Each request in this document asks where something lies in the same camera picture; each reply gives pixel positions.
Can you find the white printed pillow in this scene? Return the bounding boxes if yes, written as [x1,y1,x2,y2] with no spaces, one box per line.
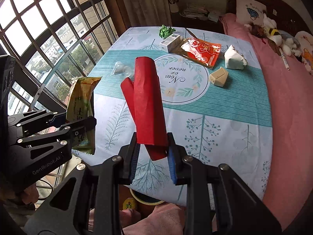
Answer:
[235,0,267,26]

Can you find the beige small carton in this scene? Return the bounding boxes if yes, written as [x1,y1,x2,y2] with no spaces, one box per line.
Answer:
[210,67,230,88]

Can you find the small white box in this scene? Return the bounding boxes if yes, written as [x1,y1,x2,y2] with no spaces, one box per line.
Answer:
[160,34,183,53]

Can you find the tree print tablecloth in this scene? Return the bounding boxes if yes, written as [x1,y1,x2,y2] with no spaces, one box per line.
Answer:
[83,26,273,211]

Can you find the orange red foil wrapper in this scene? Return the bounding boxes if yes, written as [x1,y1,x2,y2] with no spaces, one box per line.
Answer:
[171,38,222,69]

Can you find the yellow knitted slipper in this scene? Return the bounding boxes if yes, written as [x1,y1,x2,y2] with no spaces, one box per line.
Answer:
[122,197,139,211]

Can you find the blue trash bin cream rim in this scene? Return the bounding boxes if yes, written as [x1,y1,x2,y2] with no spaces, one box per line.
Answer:
[129,187,165,205]

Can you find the beige curtain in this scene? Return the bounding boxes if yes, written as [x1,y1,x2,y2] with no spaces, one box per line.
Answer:
[117,0,181,27]

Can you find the pink pants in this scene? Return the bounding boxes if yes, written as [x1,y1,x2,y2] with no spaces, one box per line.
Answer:
[88,201,216,235]

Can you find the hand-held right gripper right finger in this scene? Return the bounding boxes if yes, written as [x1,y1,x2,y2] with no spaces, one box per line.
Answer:
[166,132,282,235]

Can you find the clear crushed plastic bottle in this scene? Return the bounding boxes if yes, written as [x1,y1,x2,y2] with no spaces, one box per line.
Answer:
[112,61,134,79]

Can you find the brown plush toy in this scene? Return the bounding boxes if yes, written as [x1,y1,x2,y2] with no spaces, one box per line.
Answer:
[251,24,267,38]

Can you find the stack of books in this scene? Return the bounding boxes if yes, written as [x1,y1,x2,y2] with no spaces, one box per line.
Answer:
[181,3,208,19]

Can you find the butterfly print pillow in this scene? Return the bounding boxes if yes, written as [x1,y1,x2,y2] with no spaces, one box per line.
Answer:
[295,31,313,75]

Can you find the white marker pen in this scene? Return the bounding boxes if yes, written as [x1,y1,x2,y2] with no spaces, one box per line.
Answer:
[279,48,290,70]

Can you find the green paper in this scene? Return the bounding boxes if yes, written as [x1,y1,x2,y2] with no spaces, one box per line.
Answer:
[158,24,176,39]

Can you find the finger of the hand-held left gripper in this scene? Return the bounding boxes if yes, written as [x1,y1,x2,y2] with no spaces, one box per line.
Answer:
[14,116,97,161]
[8,110,67,134]

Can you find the dark wooden headboard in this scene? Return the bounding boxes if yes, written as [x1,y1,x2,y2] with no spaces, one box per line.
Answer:
[226,0,313,37]

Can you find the person's left hand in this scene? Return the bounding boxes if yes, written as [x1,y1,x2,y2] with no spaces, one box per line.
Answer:
[15,183,40,205]

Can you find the white paper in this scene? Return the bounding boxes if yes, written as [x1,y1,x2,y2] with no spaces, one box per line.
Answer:
[224,44,248,70]

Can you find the white plush toy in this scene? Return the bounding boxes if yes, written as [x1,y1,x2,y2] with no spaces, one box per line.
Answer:
[281,37,302,57]

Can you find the bee plush toy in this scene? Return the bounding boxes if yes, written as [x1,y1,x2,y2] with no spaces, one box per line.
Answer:
[265,27,283,46]

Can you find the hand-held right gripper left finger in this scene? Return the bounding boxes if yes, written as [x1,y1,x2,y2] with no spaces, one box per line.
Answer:
[23,132,142,235]

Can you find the green yellow snack packet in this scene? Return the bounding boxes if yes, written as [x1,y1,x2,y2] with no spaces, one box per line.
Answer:
[66,76,102,155]

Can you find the dark wooden nightstand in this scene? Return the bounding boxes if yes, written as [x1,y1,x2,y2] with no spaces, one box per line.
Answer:
[171,12,225,33]

